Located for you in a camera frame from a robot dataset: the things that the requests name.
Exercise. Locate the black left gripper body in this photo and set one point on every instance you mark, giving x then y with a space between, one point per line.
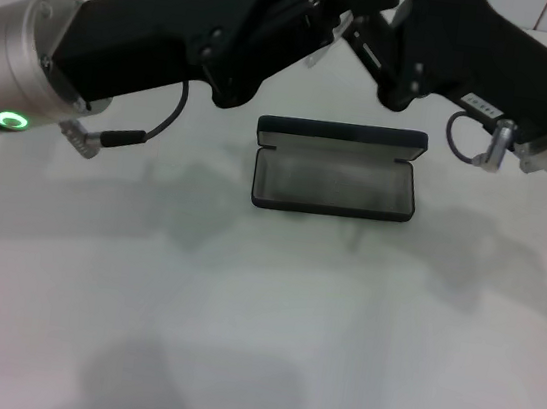
166 24

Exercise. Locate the black glasses case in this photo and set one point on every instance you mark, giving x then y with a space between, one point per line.
330 192

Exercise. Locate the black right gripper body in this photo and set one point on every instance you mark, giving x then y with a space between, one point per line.
475 54

